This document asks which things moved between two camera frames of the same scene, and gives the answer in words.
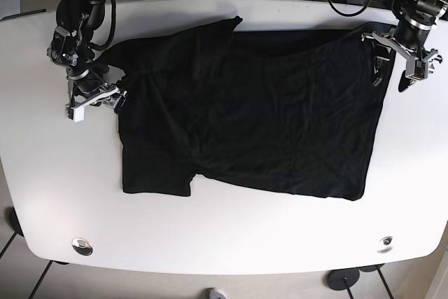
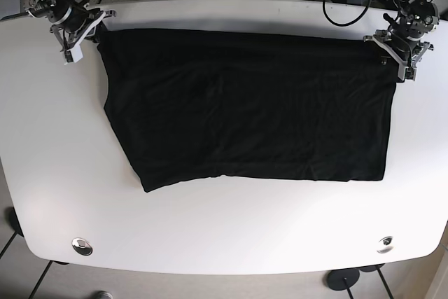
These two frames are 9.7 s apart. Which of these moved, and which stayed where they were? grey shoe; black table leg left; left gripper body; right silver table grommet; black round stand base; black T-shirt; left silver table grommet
Moved: left gripper body; grey shoe; black T-shirt
Stayed: left silver table grommet; right silver table grommet; black round stand base; black table leg left
